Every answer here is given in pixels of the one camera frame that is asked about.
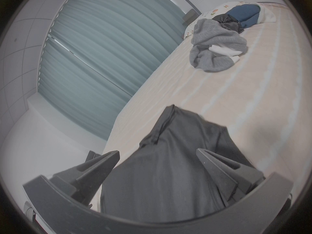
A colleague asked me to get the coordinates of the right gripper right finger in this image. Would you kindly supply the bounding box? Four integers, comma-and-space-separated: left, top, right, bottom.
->
196, 148, 266, 201

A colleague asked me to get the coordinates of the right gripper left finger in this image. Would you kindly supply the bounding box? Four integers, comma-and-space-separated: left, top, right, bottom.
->
52, 150, 120, 205

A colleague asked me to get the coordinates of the black T-shirt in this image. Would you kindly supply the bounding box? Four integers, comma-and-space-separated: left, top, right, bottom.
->
100, 104, 254, 220

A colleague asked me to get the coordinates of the bed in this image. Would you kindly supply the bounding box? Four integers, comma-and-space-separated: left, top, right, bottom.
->
101, 0, 311, 204

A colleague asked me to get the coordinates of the pile of clothes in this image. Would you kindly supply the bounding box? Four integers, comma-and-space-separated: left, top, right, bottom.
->
190, 3, 277, 72

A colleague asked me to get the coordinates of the black chest of drawers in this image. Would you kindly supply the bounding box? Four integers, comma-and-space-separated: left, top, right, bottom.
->
85, 151, 105, 163

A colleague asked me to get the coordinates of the blue-green curtain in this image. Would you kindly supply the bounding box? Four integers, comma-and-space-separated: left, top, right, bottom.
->
49, 0, 187, 97
38, 37, 133, 141

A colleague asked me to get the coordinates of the grey bedside table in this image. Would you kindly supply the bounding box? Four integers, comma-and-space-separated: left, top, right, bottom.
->
182, 9, 203, 25

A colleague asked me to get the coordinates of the white printed pillow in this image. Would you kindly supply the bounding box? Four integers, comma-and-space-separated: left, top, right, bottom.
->
183, 1, 247, 39

